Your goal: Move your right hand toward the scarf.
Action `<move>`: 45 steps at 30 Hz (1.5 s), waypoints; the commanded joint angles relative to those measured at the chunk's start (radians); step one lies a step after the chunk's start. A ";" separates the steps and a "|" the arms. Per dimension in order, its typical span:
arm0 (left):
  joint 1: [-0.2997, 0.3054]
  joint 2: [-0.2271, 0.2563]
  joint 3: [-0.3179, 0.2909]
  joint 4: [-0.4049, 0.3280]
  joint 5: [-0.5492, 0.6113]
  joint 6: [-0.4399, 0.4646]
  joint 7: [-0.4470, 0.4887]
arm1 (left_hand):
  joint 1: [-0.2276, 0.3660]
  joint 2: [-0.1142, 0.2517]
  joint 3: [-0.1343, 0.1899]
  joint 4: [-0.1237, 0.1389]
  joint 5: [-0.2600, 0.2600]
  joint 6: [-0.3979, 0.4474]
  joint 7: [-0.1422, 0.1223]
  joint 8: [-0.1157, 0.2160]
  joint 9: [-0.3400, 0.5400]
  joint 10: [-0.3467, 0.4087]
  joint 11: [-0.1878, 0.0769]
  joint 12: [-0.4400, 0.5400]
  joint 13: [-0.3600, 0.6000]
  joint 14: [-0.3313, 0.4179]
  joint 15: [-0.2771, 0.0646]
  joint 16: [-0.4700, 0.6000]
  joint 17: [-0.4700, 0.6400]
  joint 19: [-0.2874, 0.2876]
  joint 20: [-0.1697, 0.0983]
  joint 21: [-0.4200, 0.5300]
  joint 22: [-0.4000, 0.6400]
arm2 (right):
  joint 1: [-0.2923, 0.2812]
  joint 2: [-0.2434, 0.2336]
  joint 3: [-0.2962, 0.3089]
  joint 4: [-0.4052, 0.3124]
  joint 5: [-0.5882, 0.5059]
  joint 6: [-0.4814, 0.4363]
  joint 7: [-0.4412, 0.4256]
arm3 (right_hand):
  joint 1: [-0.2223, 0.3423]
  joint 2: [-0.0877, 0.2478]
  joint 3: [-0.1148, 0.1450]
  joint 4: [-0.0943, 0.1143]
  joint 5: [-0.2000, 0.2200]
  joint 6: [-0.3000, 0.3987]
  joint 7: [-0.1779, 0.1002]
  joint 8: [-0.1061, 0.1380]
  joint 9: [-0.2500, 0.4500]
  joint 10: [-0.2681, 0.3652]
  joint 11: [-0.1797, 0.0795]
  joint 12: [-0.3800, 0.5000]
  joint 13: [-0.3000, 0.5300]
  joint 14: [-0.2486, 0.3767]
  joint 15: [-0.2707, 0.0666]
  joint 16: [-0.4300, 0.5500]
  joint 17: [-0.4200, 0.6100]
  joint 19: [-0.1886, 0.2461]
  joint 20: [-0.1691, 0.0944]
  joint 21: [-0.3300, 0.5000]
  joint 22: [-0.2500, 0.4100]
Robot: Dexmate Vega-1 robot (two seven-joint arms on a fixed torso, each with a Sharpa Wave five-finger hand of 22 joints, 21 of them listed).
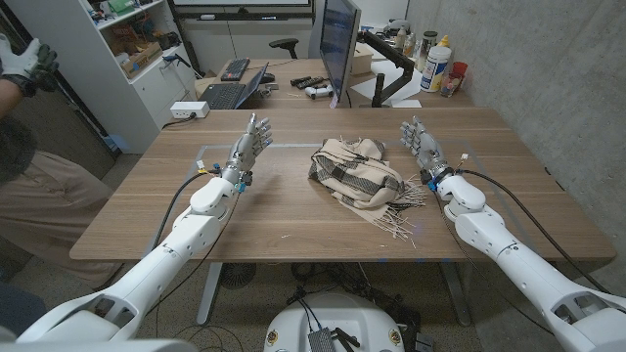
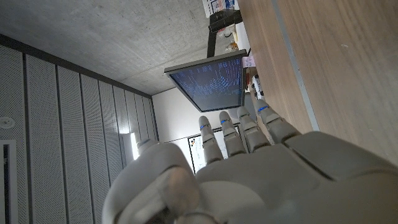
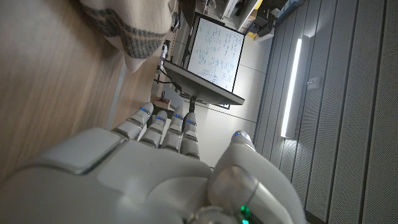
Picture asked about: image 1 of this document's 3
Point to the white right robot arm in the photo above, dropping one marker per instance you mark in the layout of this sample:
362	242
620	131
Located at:
533	274

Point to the red cup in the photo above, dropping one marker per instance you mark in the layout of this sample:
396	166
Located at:
459	71

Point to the white wipes canister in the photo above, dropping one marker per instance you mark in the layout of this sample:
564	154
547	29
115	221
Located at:
435	68

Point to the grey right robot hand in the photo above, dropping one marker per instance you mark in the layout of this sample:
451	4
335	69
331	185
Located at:
426	146

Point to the black computer mouse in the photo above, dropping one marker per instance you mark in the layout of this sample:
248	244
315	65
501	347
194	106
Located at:
267	77

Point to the black laptop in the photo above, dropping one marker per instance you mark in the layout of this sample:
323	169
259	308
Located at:
232	93

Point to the cardboard box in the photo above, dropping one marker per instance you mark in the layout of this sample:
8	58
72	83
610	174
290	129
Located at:
362	58

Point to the person in beige trousers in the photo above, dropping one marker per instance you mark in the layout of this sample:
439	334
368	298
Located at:
44	195

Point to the black keyboard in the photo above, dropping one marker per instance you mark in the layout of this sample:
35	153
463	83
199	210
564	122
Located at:
235	69

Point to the dark lid jar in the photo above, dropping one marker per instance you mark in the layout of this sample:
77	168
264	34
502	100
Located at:
426	49

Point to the clear glass cup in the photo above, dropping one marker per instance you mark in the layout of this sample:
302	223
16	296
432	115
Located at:
449	84

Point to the gloved person hand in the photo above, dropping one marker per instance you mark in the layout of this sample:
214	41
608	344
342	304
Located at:
28	62

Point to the white power strip box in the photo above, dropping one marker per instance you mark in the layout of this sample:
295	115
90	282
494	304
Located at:
189	109

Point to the black office chair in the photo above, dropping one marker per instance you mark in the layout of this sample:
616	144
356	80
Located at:
284	46

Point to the white shelf cabinet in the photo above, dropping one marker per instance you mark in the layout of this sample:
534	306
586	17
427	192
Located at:
107	63

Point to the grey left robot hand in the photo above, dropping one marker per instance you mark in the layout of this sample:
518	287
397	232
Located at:
247	145

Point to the small floor fan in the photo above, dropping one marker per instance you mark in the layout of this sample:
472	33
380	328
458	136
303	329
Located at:
237	275

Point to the black computer monitor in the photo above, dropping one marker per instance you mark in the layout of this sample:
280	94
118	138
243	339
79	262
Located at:
337	46

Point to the black remote controller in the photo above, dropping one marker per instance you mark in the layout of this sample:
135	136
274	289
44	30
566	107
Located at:
307	81

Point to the white paper sheet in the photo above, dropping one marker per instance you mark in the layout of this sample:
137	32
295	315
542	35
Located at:
386	83

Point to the yellow cap bottle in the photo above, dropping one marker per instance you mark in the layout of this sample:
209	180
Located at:
443	41

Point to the wooden back desk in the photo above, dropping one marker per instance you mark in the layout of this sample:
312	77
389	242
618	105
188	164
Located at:
303	95

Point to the beige striped fringed scarf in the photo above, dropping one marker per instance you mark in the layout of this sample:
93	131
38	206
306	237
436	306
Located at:
361	177

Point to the white game controller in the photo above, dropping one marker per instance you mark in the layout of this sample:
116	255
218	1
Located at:
319	91

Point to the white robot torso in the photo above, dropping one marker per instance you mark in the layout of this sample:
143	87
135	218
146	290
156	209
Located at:
334	325

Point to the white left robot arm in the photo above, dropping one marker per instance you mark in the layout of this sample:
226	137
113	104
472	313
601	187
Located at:
147	274

